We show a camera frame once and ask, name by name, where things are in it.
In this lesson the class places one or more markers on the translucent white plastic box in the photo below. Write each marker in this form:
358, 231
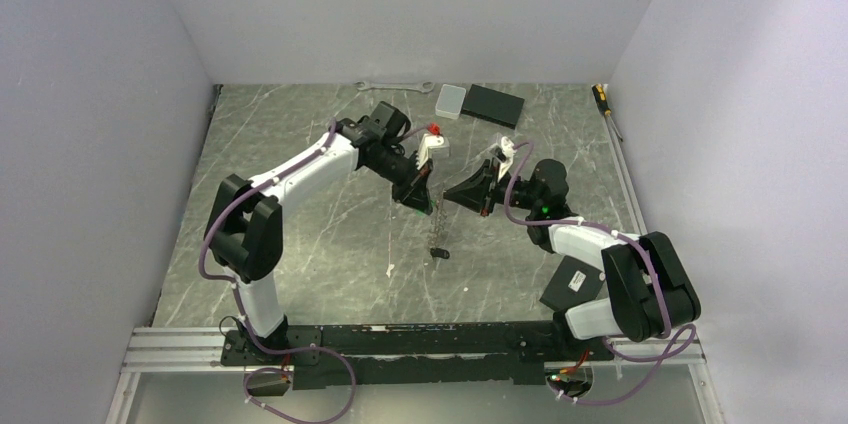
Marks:
450, 101

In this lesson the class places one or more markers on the black flat rectangular box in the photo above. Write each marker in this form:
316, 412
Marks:
493, 106

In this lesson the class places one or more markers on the black key fob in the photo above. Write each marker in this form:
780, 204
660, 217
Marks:
439, 253

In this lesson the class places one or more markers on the yellow black screwdriver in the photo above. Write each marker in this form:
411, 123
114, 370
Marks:
602, 104

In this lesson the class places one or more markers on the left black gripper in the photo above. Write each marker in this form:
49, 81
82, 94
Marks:
413, 191

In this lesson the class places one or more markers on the aluminium extrusion rail frame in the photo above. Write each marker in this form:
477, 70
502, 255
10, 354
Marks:
199, 349

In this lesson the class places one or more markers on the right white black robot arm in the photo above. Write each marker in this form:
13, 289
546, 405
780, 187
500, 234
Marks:
619, 285

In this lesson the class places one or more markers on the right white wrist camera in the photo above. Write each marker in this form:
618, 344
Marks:
503, 152

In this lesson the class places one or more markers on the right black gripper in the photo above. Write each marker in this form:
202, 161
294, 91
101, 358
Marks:
475, 192

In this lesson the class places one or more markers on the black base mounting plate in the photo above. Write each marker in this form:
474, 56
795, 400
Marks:
520, 352

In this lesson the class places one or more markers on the silver open-end wrench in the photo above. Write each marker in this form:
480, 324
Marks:
421, 87

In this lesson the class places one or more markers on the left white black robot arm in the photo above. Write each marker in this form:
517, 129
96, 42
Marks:
244, 238

